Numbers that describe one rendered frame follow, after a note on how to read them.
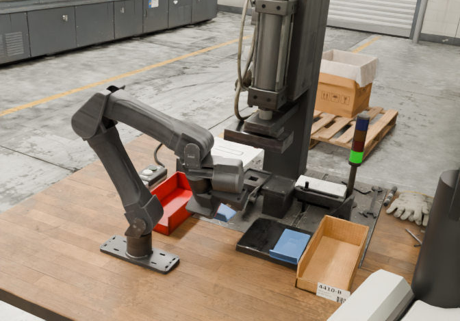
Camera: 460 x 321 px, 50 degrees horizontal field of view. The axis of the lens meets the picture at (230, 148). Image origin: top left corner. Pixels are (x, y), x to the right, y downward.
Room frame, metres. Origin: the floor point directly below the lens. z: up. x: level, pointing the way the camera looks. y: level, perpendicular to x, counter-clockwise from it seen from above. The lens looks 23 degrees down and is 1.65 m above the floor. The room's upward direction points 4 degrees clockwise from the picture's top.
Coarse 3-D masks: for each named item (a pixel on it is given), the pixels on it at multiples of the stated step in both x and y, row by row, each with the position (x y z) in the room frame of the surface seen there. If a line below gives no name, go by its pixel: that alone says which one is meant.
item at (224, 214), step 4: (220, 208) 1.13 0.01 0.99; (224, 208) 1.13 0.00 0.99; (228, 208) 1.13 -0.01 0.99; (220, 212) 1.11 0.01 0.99; (224, 212) 1.11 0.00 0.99; (228, 212) 1.11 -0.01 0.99; (232, 212) 1.11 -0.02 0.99; (216, 216) 1.07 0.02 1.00; (220, 216) 1.06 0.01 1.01; (224, 216) 1.06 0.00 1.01; (228, 216) 1.09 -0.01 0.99; (220, 220) 1.07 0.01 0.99; (224, 220) 1.07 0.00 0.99; (228, 220) 1.08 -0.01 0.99
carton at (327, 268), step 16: (320, 224) 1.12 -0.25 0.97; (336, 224) 1.15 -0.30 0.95; (352, 224) 1.14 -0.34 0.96; (320, 240) 1.14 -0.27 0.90; (336, 240) 1.15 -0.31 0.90; (352, 240) 1.14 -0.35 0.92; (304, 256) 0.97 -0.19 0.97; (320, 256) 1.07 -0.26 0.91; (336, 256) 1.07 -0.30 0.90; (352, 256) 1.08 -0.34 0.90; (304, 272) 0.99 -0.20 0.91; (320, 272) 1.00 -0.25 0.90; (336, 272) 1.00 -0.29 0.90; (352, 272) 0.92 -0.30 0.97; (304, 288) 0.93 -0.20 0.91; (320, 288) 0.92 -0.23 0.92; (336, 288) 0.91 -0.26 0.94
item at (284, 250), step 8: (288, 232) 1.14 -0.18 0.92; (296, 232) 1.14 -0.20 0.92; (280, 240) 1.10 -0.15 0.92; (288, 240) 1.10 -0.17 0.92; (304, 240) 1.11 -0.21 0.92; (280, 248) 1.06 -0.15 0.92; (288, 248) 1.06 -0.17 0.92; (296, 248) 1.07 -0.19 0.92; (304, 248) 1.07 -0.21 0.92; (272, 256) 1.02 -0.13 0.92; (280, 256) 1.01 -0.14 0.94; (288, 256) 1.00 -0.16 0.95; (296, 256) 1.03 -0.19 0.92; (296, 264) 1.00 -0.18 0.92
